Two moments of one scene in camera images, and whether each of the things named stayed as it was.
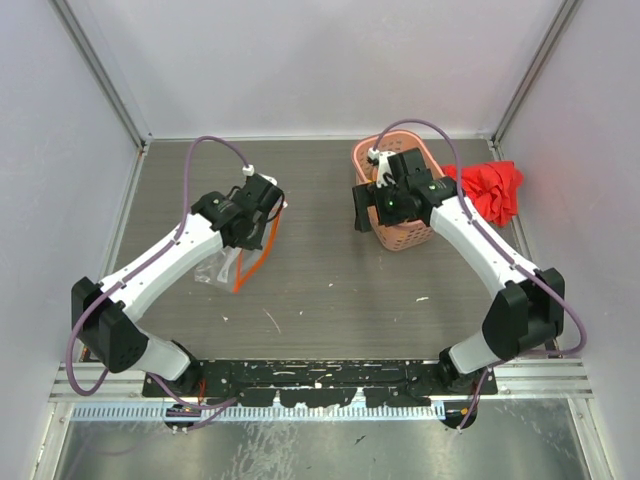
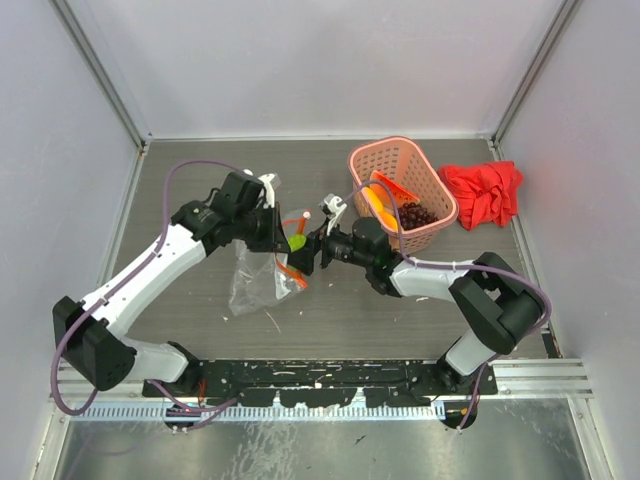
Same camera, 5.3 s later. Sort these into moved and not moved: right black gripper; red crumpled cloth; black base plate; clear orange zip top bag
Moved: right black gripper; clear orange zip top bag
Not moved: black base plate; red crumpled cloth
